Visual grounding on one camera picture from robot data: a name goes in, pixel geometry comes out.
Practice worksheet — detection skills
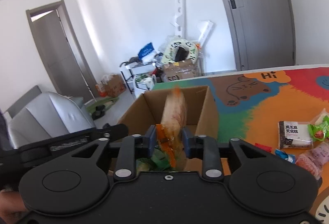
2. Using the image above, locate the brown cardboard box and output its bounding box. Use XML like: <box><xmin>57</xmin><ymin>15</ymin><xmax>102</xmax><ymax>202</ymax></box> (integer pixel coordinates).
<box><xmin>118</xmin><ymin>86</ymin><xmax>219</xmax><ymax>171</ymax></box>

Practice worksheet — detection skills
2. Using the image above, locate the orange-edged bread packet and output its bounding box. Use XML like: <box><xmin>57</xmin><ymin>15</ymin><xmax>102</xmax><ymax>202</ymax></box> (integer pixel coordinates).
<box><xmin>156</xmin><ymin>87</ymin><xmax>187</xmax><ymax>170</ymax></box>

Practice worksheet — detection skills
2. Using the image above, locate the green bread packet in box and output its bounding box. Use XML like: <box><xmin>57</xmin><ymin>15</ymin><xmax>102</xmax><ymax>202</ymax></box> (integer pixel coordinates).
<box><xmin>136</xmin><ymin>148</ymin><xmax>171</xmax><ymax>172</ymax></box>

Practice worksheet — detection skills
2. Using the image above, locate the grey side door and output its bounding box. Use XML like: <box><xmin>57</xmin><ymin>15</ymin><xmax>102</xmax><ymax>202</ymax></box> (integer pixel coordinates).
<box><xmin>26</xmin><ymin>0</ymin><xmax>99</xmax><ymax>102</ymax></box>

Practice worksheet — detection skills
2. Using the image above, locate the cardboard box on rack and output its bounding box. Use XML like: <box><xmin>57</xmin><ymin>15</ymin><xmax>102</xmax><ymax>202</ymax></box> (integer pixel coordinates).
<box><xmin>163</xmin><ymin>59</ymin><xmax>198</xmax><ymax>82</ymax></box>

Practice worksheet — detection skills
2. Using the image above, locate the pink bread packet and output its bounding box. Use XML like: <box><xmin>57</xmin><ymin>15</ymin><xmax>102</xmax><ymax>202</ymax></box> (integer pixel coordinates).
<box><xmin>295</xmin><ymin>141</ymin><xmax>329</xmax><ymax>180</ymax></box>

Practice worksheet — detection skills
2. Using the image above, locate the colourful cartoon table mat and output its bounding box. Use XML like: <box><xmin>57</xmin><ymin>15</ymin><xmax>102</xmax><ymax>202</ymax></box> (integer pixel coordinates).
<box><xmin>151</xmin><ymin>67</ymin><xmax>329</xmax><ymax>223</ymax></box>

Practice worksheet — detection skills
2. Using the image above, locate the blue plastic bag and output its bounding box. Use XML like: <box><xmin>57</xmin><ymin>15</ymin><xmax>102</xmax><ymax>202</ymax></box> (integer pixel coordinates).
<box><xmin>138</xmin><ymin>42</ymin><xmax>154</xmax><ymax>60</ymax></box>

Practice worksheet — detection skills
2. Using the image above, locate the black metal rack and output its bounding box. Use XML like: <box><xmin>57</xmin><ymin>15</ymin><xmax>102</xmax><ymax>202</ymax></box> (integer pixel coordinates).
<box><xmin>119</xmin><ymin>62</ymin><xmax>156</xmax><ymax>98</ymax></box>

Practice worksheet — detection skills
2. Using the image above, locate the panda print seat ring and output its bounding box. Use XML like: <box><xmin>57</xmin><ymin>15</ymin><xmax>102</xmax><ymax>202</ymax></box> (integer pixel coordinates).
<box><xmin>163</xmin><ymin>36</ymin><xmax>200</xmax><ymax>64</ymax></box>

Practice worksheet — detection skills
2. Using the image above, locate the person's left hand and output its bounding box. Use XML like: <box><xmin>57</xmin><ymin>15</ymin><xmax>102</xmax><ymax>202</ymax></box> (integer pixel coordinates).
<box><xmin>1</xmin><ymin>191</ymin><xmax>28</xmax><ymax>223</ymax></box>

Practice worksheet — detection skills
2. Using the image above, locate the red snack packet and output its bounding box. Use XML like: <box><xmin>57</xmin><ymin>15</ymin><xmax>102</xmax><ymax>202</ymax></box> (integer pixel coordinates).
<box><xmin>254</xmin><ymin>143</ymin><xmax>272</xmax><ymax>153</ymax></box>

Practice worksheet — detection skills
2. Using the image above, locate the black white cake packet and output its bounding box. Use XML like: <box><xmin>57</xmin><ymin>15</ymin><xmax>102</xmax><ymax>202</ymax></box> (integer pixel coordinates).
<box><xmin>278</xmin><ymin>121</ymin><xmax>313</xmax><ymax>149</ymax></box>

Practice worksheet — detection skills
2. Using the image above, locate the grey sofa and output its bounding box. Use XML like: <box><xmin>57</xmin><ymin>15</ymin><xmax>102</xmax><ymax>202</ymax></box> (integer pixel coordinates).
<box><xmin>6</xmin><ymin>86</ymin><xmax>95</xmax><ymax>149</ymax></box>

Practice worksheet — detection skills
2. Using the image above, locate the small floor cardboard box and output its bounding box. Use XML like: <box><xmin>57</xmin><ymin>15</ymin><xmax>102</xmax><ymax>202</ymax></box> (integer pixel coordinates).
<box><xmin>95</xmin><ymin>74</ymin><xmax>125</xmax><ymax>98</ymax></box>

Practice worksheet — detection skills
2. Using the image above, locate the green snack packet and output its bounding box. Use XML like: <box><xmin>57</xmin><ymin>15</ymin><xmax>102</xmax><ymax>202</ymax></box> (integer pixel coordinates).
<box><xmin>308</xmin><ymin>116</ymin><xmax>328</xmax><ymax>141</ymax></box>

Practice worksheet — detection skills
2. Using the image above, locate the small blue snack packet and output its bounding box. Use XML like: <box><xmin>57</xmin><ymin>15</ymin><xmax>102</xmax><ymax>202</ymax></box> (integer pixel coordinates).
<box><xmin>274</xmin><ymin>149</ymin><xmax>296</xmax><ymax>163</ymax></box>

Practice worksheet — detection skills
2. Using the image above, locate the white shelf bracket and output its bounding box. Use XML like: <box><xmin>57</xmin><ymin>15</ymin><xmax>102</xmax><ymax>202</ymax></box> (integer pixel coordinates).
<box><xmin>172</xmin><ymin>0</ymin><xmax>215</xmax><ymax>49</ymax></box>

